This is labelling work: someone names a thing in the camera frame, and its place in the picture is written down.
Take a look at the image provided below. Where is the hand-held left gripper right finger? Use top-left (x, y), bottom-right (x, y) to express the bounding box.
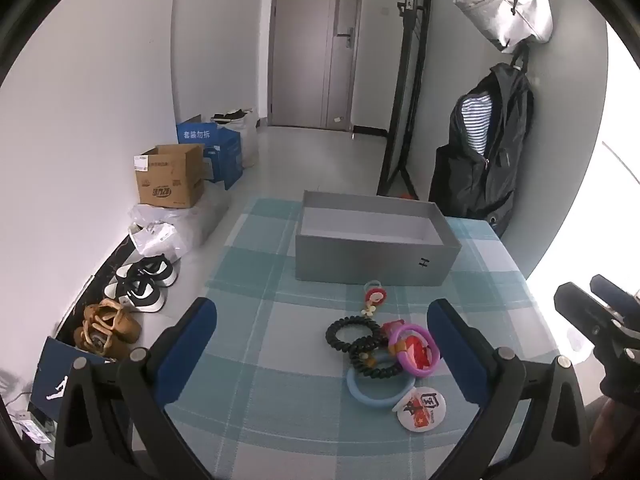
top-left (427, 298), bottom-right (593, 480)

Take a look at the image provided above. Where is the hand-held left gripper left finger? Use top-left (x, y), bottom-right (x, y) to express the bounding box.
top-left (54, 296), bottom-right (218, 480)

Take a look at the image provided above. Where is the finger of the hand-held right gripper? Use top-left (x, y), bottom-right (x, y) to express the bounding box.
top-left (590, 274), bottom-right (640, 313)
top-left (553, 282), bottom-right (621, 343)

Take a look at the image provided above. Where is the purple ring bracelet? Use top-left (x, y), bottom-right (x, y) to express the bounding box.
top-left (389, 324), bottom-right (441, 378)

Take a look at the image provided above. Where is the red round trinket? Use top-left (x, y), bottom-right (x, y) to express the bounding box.
top-left (382, 319), bottom-right (431, 371)

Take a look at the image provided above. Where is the round white printed badge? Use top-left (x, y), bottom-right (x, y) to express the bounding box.
top-left (397, 386), bottom-right (447, 432)

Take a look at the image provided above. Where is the red and pink keychain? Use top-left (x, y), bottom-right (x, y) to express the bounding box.
top-left (363, 281), bottom-right (388, 308)

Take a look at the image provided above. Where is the light blue ring bracelet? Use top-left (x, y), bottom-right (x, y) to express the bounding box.
top-left (346, 355), bottom-right (417, 413)

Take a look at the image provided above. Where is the grey storage box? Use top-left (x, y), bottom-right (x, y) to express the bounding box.
top-left (295, 190), bottom-right (462, 287)

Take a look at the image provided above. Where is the black spiral hair tie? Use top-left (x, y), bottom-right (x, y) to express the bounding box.
top-left (325, 315), bottom-right (383, 358)

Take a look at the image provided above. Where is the person's right hand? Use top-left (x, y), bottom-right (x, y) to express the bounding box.
top-left (587, 394), bottom-right (640, 461)

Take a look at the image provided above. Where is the black and white sneaker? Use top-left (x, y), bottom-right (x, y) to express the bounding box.
top-left (103, 275), bottom-right (166, 313)
top-left (116, 255), bottom-right (177, 288)

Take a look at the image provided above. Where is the teal checked tablecloth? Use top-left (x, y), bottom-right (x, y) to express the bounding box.
top-left (162, 197), bottom-right (561, 480)

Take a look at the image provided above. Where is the clear plastic bag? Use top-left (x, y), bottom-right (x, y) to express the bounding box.
top-left (131, 202), bottom-right (223, 248)

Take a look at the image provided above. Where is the dark blue Jordan bag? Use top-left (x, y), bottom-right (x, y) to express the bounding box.
top-left (29, 336), bottom-right (113, 418)

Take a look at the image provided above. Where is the black hanging jacket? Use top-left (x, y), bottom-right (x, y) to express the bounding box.
top-left (428, 62), bottom-right (535, 238)

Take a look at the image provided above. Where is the brown cardboard box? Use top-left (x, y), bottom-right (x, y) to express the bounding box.
top-left (133, 143), bottom-right (206, 209)

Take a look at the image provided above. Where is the white power strip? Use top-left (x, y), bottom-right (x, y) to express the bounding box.
top-left (7, 407), bottom-right (53, 446)

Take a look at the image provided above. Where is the blue cardboard carton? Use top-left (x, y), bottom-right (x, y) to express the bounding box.
top-left (176, 114), bottom-right (243, 191)

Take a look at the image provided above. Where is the white woven sack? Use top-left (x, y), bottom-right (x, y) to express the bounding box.
top-left (210, 108), bottom-right (259, 168)

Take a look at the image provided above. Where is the blue striped shirt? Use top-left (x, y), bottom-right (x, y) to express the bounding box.
top-left (460, 92), bottom-right (493, 156)

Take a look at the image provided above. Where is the black framed standing mirror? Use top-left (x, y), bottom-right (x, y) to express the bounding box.
top-left (377, 0), bottom-right (432, 200)

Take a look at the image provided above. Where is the white hanging bag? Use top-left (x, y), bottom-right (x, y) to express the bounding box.
top-left (453, 0), bottom-right (553, 54)

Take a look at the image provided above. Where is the grey door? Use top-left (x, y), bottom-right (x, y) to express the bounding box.
top-left (267, 0), bottom-right (366, 131)

